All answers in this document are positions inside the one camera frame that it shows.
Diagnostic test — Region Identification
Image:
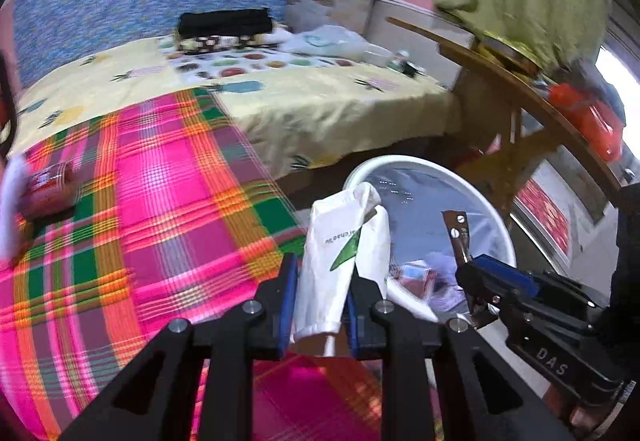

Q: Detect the yellow pineapple bed sheet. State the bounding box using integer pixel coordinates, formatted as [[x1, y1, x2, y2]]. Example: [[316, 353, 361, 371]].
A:
[[12, 37, 461, 178]]

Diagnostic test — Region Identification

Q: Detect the pink milk carton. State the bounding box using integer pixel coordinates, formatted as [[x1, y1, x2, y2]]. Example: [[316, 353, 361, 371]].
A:
[[396, 260, 437, 302]]

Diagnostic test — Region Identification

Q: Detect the translucent bin liner bag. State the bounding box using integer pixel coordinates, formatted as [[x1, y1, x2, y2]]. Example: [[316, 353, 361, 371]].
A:
[[367, 164, 504, 315]]

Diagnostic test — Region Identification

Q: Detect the white plastic bag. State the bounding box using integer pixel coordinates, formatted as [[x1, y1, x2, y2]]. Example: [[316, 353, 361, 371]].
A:
[[279, 25, 370, 60]]

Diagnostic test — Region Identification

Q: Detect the pink plaid tablecloth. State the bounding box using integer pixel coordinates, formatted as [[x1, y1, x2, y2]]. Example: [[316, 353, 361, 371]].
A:
[[0, 88, 446, 441]]

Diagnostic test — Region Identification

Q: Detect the red patterned mat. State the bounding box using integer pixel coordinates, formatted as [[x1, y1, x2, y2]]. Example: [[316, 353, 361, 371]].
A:
[[516, 179, 570, 256]]

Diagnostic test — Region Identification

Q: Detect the black folded cloth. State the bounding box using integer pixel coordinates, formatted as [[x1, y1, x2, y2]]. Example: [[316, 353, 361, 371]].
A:
[[177, 8, 273, 39]]

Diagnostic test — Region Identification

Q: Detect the brown snack wrapper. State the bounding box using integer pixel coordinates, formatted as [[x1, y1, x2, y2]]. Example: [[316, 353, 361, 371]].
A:
[[440, 209, 499, 330]]

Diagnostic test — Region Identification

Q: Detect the small green jar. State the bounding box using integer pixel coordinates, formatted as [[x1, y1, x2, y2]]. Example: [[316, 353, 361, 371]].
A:
[[387, 50, 409, 72]]

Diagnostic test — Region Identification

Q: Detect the wooden folding table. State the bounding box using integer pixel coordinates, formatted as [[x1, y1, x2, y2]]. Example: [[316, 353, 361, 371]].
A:
[[386, 17, 637, 222]]

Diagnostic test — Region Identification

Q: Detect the polka dot folded cloth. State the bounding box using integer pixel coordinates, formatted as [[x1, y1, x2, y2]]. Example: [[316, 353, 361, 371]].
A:
[[175, 28, 293, 55]]

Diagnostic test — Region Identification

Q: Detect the white paper bag green logo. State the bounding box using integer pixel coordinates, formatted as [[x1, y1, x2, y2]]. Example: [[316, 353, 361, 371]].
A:
[[291, 182, 390, 357]]

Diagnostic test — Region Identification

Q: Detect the white round trash bin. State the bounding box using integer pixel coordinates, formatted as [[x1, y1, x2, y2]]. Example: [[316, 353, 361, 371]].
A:
[[342, 155, 518, 322]]

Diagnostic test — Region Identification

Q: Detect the red cartoon soda can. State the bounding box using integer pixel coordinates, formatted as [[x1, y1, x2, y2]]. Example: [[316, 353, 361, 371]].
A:
[[20, 161, 79, 220]]

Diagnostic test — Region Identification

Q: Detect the orange plastic bag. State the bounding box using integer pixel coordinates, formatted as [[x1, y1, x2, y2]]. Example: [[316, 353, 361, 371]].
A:
[[548, 83, 624, 162]]

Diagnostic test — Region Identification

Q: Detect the metal tray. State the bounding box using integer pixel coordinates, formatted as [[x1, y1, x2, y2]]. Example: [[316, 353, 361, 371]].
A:
[[475, 34, 541, 80]]

